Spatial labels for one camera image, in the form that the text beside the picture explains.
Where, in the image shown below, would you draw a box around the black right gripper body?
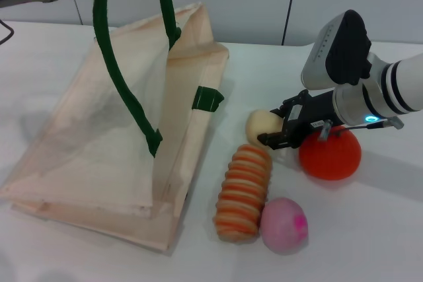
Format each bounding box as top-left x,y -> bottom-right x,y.
284,90 -> 341,149

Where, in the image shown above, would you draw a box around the cream round egg yolk pastry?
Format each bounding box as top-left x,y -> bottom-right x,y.
245,109 -> 285,147

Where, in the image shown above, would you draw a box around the cream canvas handbag green handle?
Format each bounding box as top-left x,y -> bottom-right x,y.
0,0 -> 231,256

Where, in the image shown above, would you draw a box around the pink round pastry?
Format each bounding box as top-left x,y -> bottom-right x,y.
260,197 -> 310,256

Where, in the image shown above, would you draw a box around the orange persimmon toy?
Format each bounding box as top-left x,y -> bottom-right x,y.
299,125 -> 362,181

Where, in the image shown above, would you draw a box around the orange striped bread roll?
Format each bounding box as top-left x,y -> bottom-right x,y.
212,143 -> 274,244

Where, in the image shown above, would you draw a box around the thin dark vertical pole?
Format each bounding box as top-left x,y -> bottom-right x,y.
281,0 -> 301,46

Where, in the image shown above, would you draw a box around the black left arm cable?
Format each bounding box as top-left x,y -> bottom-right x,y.
0,19 -> 16,47

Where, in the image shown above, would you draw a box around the grey black wrist camera box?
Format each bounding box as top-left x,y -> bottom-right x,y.
300,9 -> 373,91

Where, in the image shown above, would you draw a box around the grey right wrist cable connector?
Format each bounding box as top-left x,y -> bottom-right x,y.
317,116 -> 404,141

